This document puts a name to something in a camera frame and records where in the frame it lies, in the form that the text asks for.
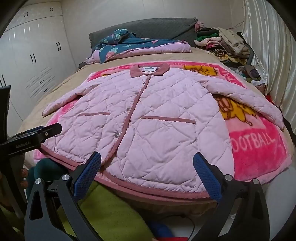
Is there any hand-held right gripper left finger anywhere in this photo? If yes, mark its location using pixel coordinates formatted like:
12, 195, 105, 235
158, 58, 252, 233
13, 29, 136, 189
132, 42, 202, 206
24, 152, 102, 241

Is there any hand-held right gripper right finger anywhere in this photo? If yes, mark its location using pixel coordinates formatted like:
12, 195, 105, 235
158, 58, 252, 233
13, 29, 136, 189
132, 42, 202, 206
192, 152, 271, 241

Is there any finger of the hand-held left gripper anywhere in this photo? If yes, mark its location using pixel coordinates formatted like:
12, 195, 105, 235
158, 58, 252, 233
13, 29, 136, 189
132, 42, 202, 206
17, 123, 63, 142

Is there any pink quilted jacket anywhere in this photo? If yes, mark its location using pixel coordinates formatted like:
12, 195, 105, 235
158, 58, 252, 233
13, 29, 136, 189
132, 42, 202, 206
42, 64, 285, 200

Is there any pile of clothes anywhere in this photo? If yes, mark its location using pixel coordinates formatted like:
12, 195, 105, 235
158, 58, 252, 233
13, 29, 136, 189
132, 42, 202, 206
194, 21, 266, 93

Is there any teal garment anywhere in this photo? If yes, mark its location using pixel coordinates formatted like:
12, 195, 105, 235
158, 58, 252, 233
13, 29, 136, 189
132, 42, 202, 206
26, 159, 70, 193

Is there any yellow-green garment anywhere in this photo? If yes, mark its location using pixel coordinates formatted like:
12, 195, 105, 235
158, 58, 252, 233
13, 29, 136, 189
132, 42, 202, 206
58, 181, 153, 241

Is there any pink printed blanket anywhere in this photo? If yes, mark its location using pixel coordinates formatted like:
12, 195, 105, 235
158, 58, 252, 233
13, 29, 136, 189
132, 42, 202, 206
32, 61, 292, 183

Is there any blue and red item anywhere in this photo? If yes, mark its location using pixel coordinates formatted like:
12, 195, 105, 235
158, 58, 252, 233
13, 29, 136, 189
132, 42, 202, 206
148, 220, 188, 241

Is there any white wardrobe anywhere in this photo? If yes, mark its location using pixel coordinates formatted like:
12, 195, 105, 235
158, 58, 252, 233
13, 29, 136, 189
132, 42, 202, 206
0, 0, 78, 121

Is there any blue floral quilt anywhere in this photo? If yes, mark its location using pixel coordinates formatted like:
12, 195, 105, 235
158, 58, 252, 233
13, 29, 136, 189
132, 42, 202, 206
84, 28, 192, 65

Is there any white satin curtain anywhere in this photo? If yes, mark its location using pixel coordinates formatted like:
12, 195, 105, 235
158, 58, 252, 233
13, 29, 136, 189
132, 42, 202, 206
242, 0, 296, 130

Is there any grey headboard cover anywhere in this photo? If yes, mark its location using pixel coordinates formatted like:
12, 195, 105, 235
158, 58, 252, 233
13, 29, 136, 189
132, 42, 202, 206
88, 17, 198, 50

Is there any black cable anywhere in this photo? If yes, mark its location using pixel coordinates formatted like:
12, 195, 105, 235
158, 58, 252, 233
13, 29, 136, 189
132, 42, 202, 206
162, 214, 196, 241

